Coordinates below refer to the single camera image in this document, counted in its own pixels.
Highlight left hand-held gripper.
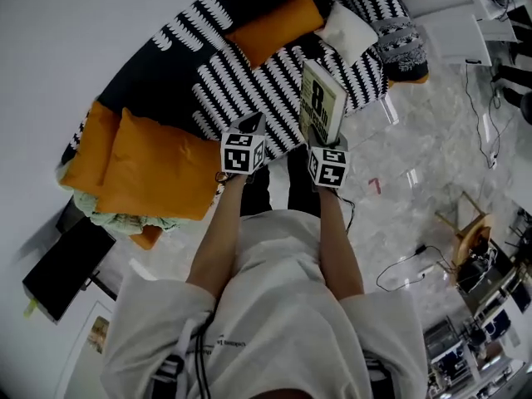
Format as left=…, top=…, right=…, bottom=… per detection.
left=219, top=111, right=268, bottom=185

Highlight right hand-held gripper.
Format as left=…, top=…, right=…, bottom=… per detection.
left=305, top=131, right=352, bottom=193

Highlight pale green paperback book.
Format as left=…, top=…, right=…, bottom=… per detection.
left=298, top=59, right=348, bottom=145

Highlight person's left forearm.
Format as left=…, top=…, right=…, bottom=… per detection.
left=185, top=174, right=251, bottom=299

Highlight person's right forearm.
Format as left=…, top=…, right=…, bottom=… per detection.
left=317, top=185, right=366, bottom=303

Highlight person's black trousers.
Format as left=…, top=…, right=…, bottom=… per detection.
left=239, top=150, right=322, bottom=220

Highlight long orange cushion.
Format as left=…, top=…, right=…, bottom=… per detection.
left=224, top=0, right=326, bottom=70

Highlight large orange cushion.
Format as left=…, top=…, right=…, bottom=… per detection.
left=57, top=100, right=122, bottom=193
left=95, top=106, right=222, bottom=223

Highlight white pillow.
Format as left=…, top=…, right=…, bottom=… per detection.
left=313, top=1, right=380, bottom=67

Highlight grey patterned pillow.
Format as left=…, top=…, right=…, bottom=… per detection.
left=371, top=16, right=429, bottom=81

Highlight pale green blanket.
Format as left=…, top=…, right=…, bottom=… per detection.
left=72, top=190, right=183, bottom=236

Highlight white cabinet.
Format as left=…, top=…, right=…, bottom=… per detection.
left=409, top=0, right=523, bottom=65

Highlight wooden chair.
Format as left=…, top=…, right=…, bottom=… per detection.
left=434, top=190, right=498, bottom=268

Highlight person's white shirt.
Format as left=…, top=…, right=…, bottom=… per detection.
left=101, top=209, right=429, bottom=399

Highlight black equipment bundle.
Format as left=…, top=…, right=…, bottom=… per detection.
left=455, top=243, right=513, bottom=295

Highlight black flat monitor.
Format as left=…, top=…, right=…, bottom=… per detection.
left=22, top=216, right=118, bottom=324

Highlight cluttered metal rack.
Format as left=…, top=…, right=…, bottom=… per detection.
left=423, top=301, right=532, bottom=399

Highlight colourful picture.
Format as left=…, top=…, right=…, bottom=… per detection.
left=86, top=316, right=111, bottom=355

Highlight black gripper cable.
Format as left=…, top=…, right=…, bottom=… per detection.
left=338, top=193, right=357, bottom=237

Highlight black adapter cable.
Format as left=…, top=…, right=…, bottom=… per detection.
left=376, top=245, right=456, bottom=293

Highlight black floor cable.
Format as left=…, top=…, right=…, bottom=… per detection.
left=463, top=59, right=519, bottom=170

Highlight black body cable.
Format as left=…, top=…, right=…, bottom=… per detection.
left=193, top=305, right=219, bottom=399

